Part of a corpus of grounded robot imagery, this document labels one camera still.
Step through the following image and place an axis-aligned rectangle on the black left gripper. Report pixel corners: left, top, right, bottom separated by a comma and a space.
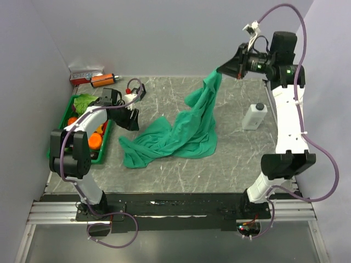
110, 103, 139, 132

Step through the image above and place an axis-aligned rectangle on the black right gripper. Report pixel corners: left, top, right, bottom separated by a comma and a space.
216, 43, 275, 80

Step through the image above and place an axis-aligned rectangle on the green garment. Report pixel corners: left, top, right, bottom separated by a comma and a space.
119, 70, 222, 169

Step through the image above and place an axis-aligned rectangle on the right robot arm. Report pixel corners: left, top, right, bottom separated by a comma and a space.
217, 31, 316, 219

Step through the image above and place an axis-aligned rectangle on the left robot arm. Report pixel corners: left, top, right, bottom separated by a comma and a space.
49, 88, 140, 220

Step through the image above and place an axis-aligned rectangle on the yellow pepper toy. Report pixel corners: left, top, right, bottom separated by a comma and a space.
95, 123, 106, 136

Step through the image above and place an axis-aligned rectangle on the orange carrot toy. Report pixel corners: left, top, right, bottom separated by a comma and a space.
88, 133, 103, 150

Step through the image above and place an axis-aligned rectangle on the orange cylindrical tool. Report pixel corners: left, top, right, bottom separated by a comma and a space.
90, 73, 120, 88

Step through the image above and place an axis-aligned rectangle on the white bottle grey cap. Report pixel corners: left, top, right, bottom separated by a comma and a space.
242, 102, 268, 130

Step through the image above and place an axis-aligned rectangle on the purple eggplant toy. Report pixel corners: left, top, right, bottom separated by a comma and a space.
90, 151, 99, 160

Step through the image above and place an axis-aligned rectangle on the green lettuce toy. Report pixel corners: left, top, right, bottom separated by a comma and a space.
73, 94, 98, 116

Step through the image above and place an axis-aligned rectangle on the orange pepper toy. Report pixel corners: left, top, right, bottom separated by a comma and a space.
67, 117, 78, 125

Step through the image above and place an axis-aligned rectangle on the green plastic tray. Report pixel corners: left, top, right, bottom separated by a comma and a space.
58, 94, 112, 164

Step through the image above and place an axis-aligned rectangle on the red white box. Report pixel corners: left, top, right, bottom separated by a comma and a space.
70, 70, 103, 86

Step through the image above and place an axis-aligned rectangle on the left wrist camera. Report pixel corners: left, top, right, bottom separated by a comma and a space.
122, 93, 140, 110

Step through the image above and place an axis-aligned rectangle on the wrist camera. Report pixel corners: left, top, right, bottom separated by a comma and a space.
242, 21, 261, 48
122, 93, 140, 110

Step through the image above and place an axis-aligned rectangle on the black wire stand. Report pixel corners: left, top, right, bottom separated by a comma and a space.
132, 83, 146, 100

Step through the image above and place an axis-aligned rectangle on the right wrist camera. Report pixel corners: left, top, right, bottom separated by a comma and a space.
242, 21, 261, 48

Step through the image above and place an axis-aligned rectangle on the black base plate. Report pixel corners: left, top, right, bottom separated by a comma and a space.
75, 193, 271, 233

